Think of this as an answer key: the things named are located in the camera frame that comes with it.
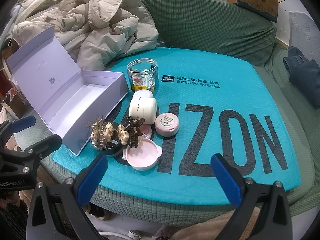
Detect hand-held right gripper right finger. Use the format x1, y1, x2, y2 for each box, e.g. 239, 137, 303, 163
211, 153, 294, 240

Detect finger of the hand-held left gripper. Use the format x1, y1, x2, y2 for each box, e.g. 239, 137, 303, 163
0, 116, 35, 143
0, 134, 62, 167

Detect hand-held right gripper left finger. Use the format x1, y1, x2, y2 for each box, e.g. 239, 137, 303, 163
26, 154, 108, 240

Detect black round jar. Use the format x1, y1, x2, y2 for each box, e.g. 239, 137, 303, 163
91, 121, 125, 157

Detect clear gold hair claw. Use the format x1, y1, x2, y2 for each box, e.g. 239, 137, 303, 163
86, 115, 107, 145

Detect bear hair clip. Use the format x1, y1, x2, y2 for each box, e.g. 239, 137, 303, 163
104, 122, 115, 138
117, 126, 129, 145

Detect pink two-handled bowl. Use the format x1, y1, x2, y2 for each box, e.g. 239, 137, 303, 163
122, 139, 163, 171

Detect lavender hinged gift box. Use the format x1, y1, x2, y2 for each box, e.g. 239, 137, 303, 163
6, 26, 129, 157

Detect brown hair claw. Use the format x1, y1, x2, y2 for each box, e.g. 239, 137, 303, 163
125, 116, 146, 148

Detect clear-lid blush compact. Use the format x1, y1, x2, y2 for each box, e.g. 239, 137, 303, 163
136, 124, 152, 140

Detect pink round compact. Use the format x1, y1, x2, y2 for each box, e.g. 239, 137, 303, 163
155, 112, 180, 136

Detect cream white cosmetic jar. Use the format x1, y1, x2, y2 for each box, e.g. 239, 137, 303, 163
129, 97, 157, 125

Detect small lilac round jar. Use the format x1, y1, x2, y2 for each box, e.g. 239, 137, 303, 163
132, 90, 154, 100

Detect clear plastic jar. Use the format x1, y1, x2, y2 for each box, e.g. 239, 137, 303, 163
127, 59, 159, 98

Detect beige fleece blanket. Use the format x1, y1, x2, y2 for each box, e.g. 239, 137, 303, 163
160, 205, 260, 240

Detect teal bubble mailer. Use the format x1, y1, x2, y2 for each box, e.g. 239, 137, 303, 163
51, 47, 307, 207

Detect beige puffer jacket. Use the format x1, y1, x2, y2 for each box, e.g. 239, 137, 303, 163
11, 0, 159, 72

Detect blue jeans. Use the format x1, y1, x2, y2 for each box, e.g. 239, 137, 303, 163
283, 46, 320, 109

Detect green covered sofa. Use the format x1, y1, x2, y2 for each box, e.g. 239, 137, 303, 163
12, 0, 320, 230

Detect white embossed pillow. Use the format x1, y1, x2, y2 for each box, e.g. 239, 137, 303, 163
289, 11, 320, 63

